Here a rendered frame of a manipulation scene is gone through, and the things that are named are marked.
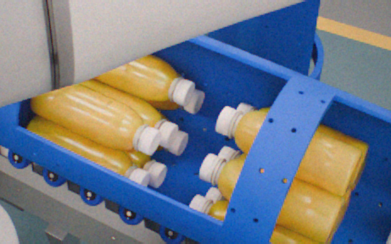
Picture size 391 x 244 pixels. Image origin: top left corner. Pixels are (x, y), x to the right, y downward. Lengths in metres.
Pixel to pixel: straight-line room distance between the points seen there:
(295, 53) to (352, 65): 1.02
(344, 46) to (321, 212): 1.73
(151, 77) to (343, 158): 0.32
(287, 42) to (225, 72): 0.42
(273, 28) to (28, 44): 1.33
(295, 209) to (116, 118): 0.29
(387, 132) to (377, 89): 1.45
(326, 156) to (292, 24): 0.61
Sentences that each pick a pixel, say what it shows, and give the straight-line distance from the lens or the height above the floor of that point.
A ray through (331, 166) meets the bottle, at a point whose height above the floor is 1.18.
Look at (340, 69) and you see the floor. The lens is 2.63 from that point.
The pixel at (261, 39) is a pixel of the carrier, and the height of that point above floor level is 0.82.
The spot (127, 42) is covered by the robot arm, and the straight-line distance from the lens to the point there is 0.27.
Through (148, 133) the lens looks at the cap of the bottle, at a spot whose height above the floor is 1.13.
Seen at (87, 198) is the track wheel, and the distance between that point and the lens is 1.23.
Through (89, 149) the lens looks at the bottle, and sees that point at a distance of 1.12.
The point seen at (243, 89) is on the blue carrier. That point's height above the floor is 1.06.
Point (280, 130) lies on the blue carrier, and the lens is 0.97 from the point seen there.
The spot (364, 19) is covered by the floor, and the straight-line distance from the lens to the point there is 2.81.
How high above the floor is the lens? 2.03
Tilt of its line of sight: 56 degrees down
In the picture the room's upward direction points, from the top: 1 degrees counter-clockwise
